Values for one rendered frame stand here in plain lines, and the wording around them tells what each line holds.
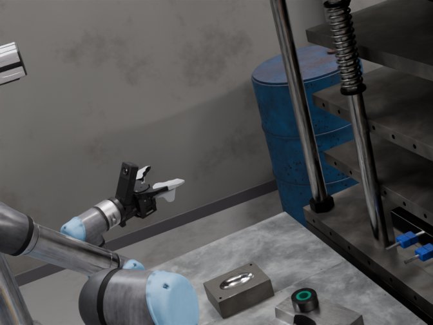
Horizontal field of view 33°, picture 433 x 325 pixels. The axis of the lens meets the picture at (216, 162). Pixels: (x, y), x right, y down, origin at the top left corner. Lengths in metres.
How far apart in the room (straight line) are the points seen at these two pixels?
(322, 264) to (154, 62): 2.28
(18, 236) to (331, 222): 1.61
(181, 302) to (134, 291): 0.08
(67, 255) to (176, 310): 0.55
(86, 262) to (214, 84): 3.08
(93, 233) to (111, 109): 2.74
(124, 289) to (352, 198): 1.96
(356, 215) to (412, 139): 0.73
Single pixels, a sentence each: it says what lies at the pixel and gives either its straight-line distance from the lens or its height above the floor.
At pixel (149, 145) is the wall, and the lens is 4.76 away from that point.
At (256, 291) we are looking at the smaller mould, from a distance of 2.58.
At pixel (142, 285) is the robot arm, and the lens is 1.28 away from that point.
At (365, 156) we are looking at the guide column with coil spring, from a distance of 2.60.
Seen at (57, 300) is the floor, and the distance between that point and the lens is 4.67.
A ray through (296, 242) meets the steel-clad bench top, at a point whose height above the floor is 0.80.
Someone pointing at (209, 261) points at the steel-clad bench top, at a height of 0.80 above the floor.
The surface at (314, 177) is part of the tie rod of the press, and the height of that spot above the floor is 0.95.
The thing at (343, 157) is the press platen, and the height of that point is 1.04.
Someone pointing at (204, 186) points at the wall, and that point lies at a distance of 4.95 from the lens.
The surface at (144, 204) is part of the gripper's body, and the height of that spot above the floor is 1.42.
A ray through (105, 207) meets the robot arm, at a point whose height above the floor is 1.47.
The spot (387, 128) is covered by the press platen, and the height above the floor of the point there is 1.29.
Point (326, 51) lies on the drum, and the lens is 4.49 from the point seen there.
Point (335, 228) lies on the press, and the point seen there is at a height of 0.79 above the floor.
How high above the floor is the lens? 2.27
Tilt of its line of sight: 23 degrees down
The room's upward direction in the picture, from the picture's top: 15 degrees counter-clockwise
